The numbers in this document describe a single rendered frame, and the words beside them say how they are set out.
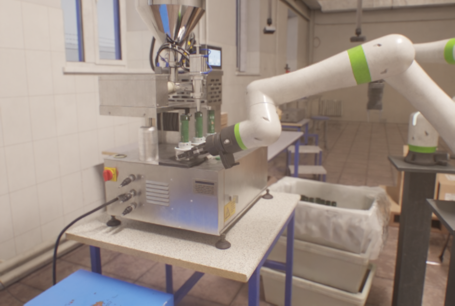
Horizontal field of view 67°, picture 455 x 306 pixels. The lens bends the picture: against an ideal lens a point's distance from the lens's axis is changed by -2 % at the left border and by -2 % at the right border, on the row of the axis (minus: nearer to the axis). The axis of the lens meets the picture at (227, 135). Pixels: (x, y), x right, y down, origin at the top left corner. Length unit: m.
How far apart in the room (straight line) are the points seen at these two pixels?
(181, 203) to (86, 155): 1.85
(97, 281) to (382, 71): 1.19
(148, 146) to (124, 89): 0.23
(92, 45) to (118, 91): 2.29
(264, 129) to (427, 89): 0.56
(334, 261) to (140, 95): 1.30
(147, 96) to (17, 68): 1.45
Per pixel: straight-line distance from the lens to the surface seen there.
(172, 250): 1.26
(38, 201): 2.79
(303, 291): 2.16
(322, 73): 1.14
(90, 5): 3.70
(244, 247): 1.27
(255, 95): 1.16
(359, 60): 1.13
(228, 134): 1.15
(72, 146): 2.92
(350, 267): 2.00
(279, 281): 2.20
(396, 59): 1.13
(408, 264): 2.06
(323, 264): 2.04
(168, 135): 1.65
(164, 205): 1.31
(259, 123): 1.10
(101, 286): 1.41
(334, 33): 11.56
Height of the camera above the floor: 1.33
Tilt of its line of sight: 9 degrees down
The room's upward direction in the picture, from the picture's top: straight up
